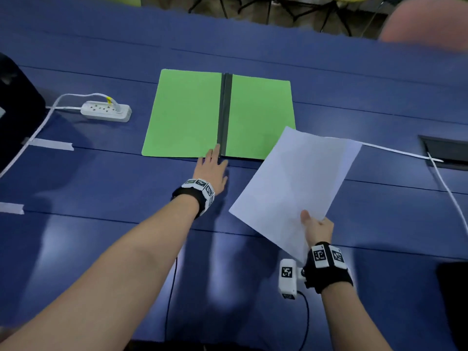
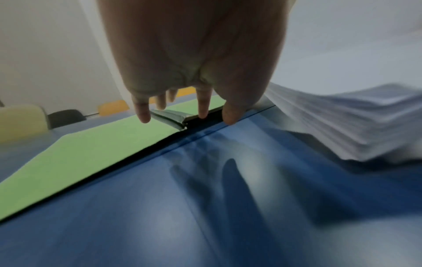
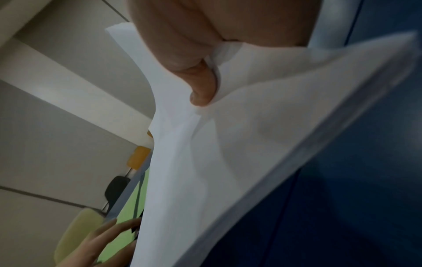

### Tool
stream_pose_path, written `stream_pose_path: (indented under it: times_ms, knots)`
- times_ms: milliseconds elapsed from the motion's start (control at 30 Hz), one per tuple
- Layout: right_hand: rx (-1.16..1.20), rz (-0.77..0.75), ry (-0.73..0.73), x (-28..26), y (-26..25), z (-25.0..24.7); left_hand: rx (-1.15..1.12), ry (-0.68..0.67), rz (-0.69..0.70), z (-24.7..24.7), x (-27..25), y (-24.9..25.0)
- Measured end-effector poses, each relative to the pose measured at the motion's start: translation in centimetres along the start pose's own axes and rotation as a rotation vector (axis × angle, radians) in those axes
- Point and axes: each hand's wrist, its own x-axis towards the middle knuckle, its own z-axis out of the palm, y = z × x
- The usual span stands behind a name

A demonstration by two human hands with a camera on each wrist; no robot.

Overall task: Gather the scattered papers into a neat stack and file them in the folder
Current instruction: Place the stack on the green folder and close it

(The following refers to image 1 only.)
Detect person's right hand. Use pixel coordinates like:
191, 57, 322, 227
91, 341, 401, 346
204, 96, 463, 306
300, 210, 335, 249

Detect person's left hand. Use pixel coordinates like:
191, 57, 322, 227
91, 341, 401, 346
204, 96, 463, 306
193, 143, 229, 196

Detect white paper sheet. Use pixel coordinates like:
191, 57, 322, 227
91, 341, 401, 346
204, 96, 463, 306
229, 126, 363, 264

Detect green folder with black spine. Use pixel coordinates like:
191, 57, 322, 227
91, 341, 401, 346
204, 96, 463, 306
141, 69, 296, 160

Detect person's right forearm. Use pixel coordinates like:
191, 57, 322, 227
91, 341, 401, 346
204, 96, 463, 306
321, 281, 393, 351

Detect person's left forearm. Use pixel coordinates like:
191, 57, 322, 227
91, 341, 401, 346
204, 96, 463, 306
0, 194, 200, 351

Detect black left wrist tracker band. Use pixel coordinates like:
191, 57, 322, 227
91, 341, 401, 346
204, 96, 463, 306
171, 178, 216, 219

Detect black wrist tracker band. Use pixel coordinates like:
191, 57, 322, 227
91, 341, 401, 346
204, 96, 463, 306
171, 178, 216, 219
302, 242, 354, 294

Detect black right wrist tracker band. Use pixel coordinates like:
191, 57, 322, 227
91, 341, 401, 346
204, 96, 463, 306
302, 242, 354, 294

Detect white power strip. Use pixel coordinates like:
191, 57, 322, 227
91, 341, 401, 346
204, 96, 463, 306
80, 101, 132, 123

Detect black tripod legs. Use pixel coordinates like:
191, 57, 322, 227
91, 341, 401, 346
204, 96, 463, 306
187, 0, 353, 38

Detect black device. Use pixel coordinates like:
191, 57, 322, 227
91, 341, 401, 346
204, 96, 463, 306
0, 53, 47, 172

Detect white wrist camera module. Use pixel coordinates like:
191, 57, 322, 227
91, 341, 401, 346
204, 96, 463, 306
278, 259, 306, 300

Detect black cable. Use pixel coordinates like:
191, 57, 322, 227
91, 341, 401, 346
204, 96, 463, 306
164, 256, 178, 342
297, 291, 311, 351

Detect black table cable box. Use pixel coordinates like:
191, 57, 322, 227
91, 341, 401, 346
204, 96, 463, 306
418, 135, 468, 171

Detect white power strip cable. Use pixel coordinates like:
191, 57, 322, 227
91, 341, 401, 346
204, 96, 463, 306
0, 93, 121, 179

